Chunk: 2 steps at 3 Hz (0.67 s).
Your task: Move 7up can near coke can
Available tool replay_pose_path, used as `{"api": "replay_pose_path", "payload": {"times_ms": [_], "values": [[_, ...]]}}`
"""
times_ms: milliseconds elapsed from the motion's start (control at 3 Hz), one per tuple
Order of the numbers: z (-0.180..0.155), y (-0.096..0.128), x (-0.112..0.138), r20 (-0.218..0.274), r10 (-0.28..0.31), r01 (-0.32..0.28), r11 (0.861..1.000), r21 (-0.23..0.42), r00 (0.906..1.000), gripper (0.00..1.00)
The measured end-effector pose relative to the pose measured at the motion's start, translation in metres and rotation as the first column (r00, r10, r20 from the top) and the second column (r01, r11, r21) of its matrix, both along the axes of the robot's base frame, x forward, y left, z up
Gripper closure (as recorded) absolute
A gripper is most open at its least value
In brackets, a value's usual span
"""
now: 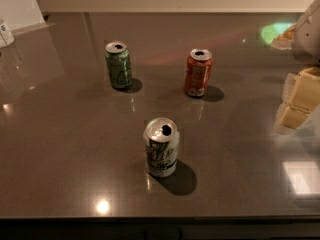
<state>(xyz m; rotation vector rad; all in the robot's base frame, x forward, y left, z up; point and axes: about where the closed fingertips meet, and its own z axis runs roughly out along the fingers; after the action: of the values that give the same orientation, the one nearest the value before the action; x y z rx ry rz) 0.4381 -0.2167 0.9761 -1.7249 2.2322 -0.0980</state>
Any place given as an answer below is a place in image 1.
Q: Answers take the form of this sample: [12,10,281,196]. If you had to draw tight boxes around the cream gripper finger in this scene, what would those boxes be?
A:
[278,67,320,130]
[271,24,296,50]

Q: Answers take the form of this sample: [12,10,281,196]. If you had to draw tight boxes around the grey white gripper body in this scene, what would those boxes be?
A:
[292,0,320,66]

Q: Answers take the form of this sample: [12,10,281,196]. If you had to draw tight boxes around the white green 7up can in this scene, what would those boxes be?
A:
[143,117,180,178]

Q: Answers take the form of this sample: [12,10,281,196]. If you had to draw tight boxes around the red coke can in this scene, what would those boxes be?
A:
[184,49,213,97]

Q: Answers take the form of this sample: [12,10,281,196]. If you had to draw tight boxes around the green soda can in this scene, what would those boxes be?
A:
[105,41,132,89]

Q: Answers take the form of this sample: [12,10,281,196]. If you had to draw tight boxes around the white container at left edge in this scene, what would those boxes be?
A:
[0,18,15,48]

